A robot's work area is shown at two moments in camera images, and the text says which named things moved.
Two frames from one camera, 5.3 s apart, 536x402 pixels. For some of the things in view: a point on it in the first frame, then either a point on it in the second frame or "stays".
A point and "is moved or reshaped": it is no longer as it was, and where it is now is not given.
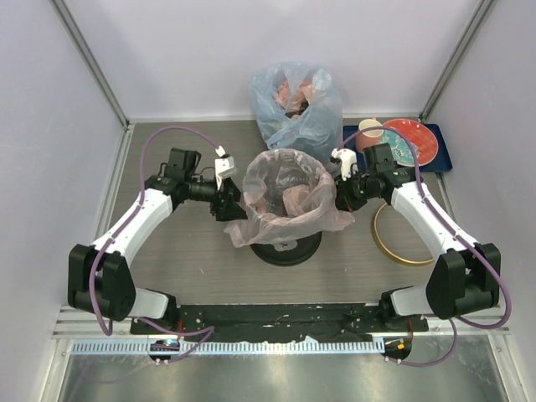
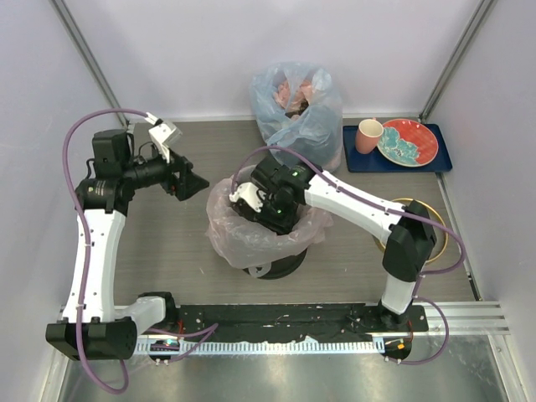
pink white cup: (369, 137) stays
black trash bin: (306, 249) to (283, 267)
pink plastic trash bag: (288, 194) is moved or reshaped
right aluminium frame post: (462, 46) stays
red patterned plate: (424, 142) stays
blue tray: (441, 162) stays
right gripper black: (344, 199) to (280, 227)
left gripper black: (229, 209) to (188, 182)
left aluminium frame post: (127, 126) stays
